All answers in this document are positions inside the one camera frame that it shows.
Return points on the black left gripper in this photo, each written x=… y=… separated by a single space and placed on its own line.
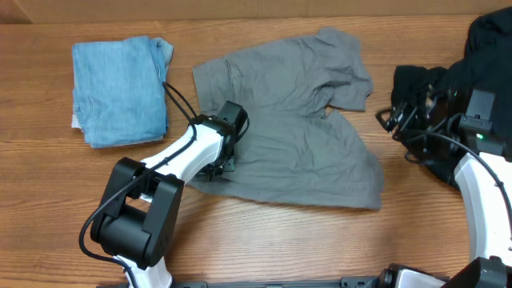
x=218 y=170

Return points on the black garment pile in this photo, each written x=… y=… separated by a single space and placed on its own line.
x=486 y=65

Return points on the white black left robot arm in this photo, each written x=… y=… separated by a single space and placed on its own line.
x=134 y=222

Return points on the grey shorts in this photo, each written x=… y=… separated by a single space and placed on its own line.
x=299 y=148

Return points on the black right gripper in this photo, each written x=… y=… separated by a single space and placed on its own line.
x=400 y=116

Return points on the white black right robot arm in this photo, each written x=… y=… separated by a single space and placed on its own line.
x=484 y=182

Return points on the folded blue denim jeans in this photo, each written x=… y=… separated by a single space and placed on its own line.
x=118 y=95

